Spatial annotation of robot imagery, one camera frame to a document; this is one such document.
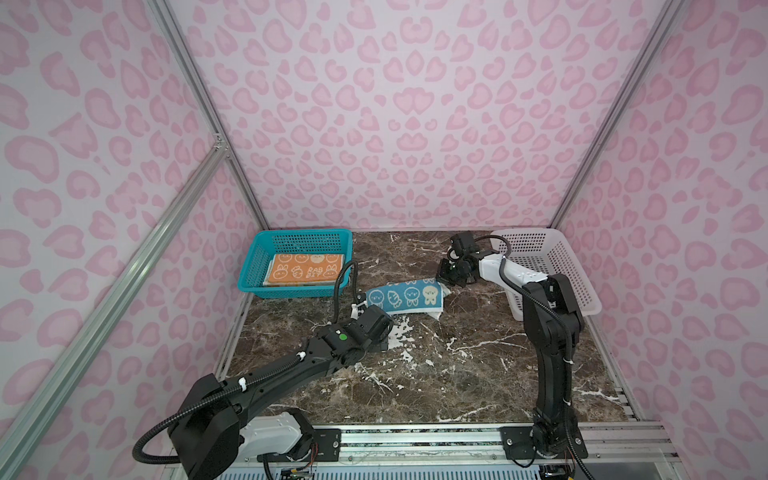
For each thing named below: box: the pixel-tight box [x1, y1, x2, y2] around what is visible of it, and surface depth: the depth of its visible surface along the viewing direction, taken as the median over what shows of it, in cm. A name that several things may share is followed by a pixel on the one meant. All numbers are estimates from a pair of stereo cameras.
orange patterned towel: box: [268, 254, 345, 283], surface depth 107 cm
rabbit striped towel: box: [263, 277, 338, 286], surface depth 103 cm
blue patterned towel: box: [365, 278, 452, 320], surface depth 97 cm
